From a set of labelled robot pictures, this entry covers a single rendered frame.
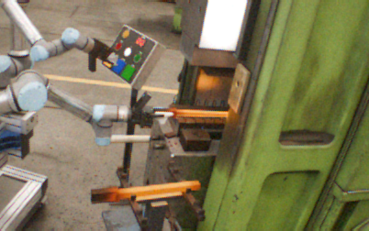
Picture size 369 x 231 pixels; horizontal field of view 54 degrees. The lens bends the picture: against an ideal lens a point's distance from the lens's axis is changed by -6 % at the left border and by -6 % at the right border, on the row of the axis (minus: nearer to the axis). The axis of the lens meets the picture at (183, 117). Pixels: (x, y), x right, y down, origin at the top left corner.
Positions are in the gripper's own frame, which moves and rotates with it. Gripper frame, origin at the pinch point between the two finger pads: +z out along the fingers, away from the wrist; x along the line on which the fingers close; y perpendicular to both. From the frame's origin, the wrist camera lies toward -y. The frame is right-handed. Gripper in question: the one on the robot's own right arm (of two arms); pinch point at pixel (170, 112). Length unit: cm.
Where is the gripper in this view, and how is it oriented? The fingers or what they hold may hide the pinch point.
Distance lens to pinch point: 176.5
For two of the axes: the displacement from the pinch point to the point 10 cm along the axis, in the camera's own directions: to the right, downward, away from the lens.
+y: -1.9, 8.7, 4.5
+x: 2.7, 4.9, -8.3
